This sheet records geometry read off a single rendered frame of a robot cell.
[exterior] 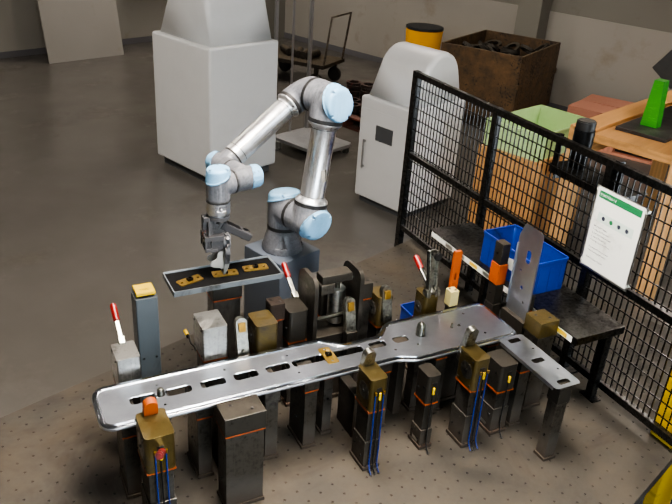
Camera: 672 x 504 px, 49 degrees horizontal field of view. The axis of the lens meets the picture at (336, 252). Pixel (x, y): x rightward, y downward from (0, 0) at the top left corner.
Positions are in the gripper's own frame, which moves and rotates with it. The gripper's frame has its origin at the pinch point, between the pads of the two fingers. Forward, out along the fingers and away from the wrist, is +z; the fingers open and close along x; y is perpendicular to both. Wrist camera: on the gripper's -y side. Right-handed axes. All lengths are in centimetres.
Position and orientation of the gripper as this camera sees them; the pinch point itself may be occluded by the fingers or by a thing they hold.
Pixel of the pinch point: (225, 268)
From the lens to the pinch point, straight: 244.7
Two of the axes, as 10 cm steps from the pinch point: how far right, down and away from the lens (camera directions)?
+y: -9.3, 1.2, -3.6
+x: 3.7, 4.4, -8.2
